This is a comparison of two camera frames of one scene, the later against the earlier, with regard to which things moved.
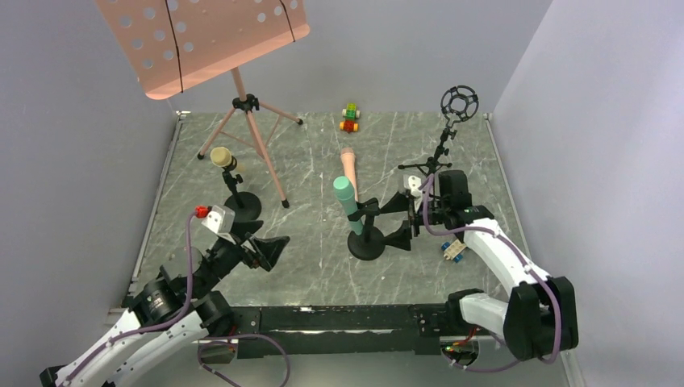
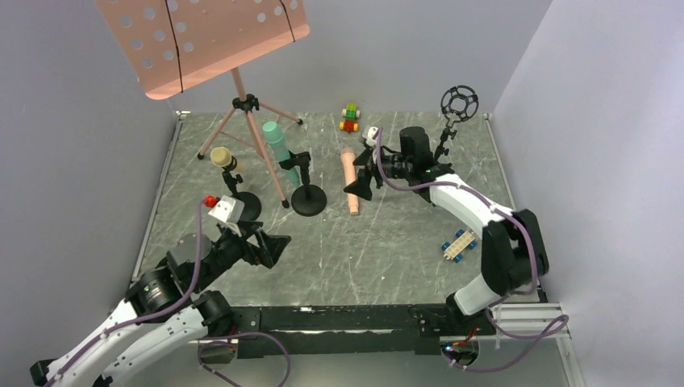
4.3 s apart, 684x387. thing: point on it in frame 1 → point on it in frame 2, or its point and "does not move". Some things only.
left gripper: x=248 y=249 does not move
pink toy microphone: x=348 y=156 does not move
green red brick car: x=351 y=114 does not move
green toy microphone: x=344 y=191 → x=273 y=132
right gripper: x=415 y=214 → x=372 y=169
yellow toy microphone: x=221 y=156 does not move
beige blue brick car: x=452 y=251 does not move
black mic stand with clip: x=370 y=243 → x=307 y=200
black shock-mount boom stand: x=457 y=103 does not move
